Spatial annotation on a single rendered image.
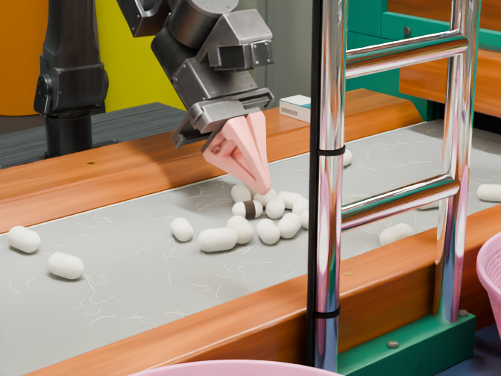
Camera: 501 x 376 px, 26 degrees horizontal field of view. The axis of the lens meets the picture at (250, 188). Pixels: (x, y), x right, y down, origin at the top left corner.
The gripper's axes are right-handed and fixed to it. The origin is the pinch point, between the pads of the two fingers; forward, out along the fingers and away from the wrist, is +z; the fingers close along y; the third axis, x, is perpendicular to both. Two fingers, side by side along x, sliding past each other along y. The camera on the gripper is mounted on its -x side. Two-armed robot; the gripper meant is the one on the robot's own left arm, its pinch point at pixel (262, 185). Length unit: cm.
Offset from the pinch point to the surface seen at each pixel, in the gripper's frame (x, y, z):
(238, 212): 2.3, -2.7, 1.1
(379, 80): 14.5, 40.3, -16.6
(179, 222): 1.8, -10.0, 0.6
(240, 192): 4.0, 0.3, -1.6
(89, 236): 7.3, -16.3, -2.9
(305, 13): 138, 170, -113
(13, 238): 7.2, -23.8, -4.9
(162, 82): 168, 129, -116
